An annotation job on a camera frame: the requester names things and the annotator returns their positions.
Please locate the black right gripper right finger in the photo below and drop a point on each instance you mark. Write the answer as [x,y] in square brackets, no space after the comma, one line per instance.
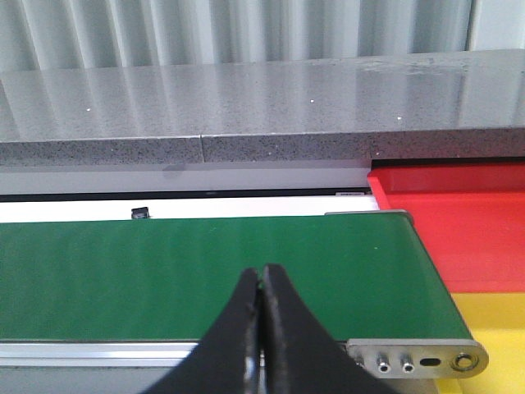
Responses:
[300,355]

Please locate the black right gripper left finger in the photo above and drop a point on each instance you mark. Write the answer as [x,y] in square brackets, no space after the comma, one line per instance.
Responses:
[227,358]

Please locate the green conveyor belt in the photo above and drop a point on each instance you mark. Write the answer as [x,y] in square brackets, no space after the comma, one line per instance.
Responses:
[140,293]

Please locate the small black sensor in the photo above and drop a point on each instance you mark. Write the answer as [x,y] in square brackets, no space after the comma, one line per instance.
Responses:
[140,213]

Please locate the yellow plastic tray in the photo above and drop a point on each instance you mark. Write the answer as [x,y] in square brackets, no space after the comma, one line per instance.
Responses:
[497,321]

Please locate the red plastic tray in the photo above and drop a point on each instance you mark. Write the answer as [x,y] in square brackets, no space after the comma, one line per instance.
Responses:
[470,217]

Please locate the white corrugated curtain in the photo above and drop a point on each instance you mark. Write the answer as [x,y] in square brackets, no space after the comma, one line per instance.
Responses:
[41,35]

